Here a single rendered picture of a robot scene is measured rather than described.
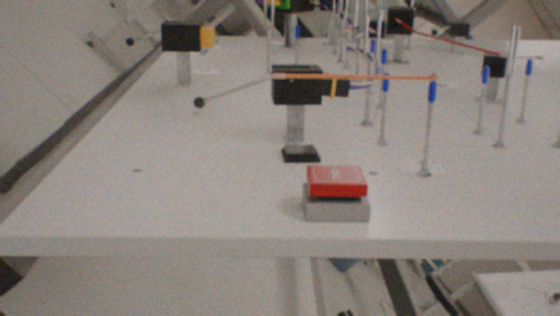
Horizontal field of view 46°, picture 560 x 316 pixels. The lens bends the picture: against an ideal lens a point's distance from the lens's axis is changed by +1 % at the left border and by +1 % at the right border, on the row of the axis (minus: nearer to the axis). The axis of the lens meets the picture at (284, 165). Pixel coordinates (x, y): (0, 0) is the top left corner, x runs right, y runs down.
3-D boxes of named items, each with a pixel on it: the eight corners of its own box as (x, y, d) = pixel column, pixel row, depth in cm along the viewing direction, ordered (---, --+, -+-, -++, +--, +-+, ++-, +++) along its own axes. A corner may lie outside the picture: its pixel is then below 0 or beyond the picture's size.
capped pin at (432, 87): (413, 173, 68) (423, 71, 65) (424, 171, 69) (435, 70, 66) (422, 178, 67) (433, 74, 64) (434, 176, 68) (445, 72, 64)
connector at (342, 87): (304, 89, 78) (306, 73, 77) (343, 92, 79) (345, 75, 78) (310, 95, 75) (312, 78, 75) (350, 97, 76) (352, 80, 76)
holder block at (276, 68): (270, 97, 79) (271, 63, 77) (316, 97, 79) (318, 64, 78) (273, 105, 75) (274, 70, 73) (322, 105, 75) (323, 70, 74)
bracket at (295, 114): (283, 136, 81) (283, 96, 79) (302, 136, 81) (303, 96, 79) (286, 147, 76) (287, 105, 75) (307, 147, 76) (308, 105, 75)
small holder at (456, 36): (426, 50, 149) (429, 21, 147) (462, 50, 149) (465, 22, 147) (431, 53, 144) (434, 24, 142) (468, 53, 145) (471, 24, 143)
